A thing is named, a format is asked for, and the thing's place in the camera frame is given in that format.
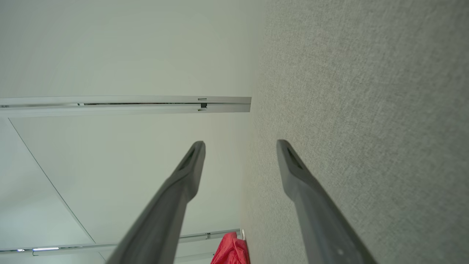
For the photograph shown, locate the red white basketball jersey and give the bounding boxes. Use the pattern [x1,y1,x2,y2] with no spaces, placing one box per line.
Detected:
[210,232,250,264]

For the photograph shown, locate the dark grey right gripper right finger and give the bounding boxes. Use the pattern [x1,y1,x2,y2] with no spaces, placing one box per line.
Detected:
[276,139,378,264]

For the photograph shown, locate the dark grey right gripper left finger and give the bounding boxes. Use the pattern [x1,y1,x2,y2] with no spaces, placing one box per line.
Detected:
[106,141,206,264]

